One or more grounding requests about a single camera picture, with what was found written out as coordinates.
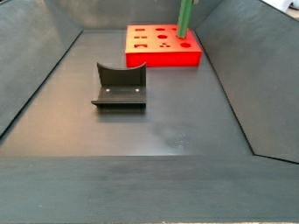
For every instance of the green star-shaped prism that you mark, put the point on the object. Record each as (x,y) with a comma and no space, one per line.
(184,15)

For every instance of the black curved fixture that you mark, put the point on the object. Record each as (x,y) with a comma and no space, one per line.
(122,86)

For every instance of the red shape-sorting block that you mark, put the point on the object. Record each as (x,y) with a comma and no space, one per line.
(154,45)

